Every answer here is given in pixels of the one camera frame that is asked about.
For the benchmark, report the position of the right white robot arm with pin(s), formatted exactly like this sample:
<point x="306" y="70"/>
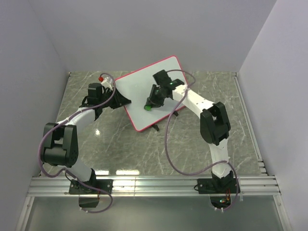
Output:
<point x="214" y="125"/>

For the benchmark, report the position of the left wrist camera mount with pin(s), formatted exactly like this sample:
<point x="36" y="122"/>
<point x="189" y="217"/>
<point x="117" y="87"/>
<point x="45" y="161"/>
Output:
<point x="106" y="82"/>

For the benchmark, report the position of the black whiteboard stand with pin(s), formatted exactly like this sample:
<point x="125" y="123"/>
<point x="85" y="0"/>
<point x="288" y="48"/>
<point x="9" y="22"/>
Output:
<point x="156" y="127"/>

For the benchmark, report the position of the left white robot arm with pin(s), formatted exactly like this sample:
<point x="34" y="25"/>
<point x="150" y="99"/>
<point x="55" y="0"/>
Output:
<point x="59" y="146"/>

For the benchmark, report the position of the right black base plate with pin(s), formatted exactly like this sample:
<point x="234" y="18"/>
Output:
<point x="216" y="186"/>

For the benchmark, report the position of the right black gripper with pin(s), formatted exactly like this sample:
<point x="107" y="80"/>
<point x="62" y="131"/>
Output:
<point x="151" y="100"/>

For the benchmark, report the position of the pink framed whiteboard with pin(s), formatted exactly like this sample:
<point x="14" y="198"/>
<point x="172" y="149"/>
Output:
<point x="137" y="85"/>

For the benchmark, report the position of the aluminium mounting rail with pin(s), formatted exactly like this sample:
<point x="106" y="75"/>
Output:
<point x="151" y="186"/>

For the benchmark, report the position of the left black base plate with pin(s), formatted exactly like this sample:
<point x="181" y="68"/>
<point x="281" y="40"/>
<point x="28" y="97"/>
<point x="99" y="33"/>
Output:
<point x="77" y="188"/>

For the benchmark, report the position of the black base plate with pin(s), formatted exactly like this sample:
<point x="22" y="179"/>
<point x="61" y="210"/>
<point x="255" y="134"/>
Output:
<point x="77" y="188"/>
<point x="216" y="186"/>

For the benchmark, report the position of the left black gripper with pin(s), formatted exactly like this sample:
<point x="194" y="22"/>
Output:
<point x="120" y="100"/>

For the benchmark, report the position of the green whiteboard eraser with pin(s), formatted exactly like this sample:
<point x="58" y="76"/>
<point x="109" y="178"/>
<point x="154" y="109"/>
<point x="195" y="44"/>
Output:
<point x="148" y="107"/>

